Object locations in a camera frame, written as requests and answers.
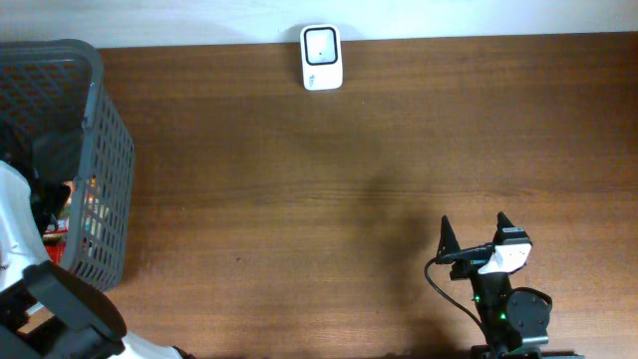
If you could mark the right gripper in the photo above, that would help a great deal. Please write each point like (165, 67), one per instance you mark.
(449, 249)

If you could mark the red snack packet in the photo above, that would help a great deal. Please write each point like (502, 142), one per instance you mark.
(55, 238)

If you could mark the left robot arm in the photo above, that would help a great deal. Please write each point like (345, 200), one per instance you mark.
(47, 311)

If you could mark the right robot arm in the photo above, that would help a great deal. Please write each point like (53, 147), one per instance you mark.
(513, 321)

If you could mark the white barcode scanner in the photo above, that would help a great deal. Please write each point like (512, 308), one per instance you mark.
(321, 57)

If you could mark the grey plastic mesh basket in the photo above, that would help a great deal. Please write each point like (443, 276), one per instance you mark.
(58, 119)

